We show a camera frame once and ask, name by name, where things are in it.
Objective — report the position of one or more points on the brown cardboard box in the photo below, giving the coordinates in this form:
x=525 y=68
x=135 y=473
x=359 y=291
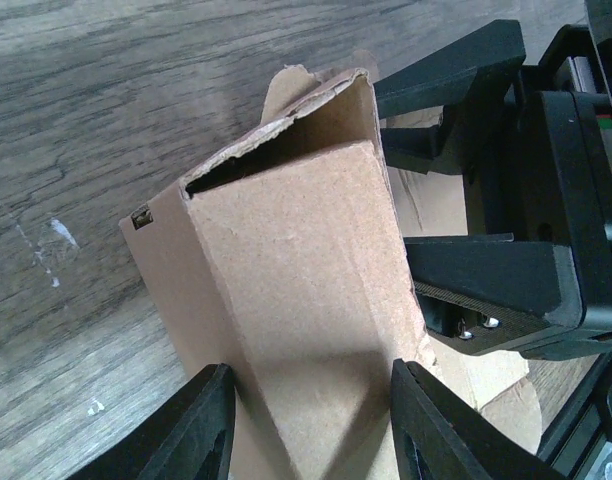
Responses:
x=281 y=255

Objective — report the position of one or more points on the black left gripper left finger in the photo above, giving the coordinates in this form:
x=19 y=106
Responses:
x=189 y=437

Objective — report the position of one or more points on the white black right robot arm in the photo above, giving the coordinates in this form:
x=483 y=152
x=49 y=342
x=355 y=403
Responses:
x=576 y=437

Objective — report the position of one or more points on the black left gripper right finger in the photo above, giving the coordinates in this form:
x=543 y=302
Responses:
x=438 y=436

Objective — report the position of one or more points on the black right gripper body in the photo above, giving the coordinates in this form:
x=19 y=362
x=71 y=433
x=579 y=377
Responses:
x=546 y=176

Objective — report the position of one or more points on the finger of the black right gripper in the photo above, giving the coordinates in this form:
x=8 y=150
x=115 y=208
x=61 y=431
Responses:
x=469 y=79
x=483 y=293

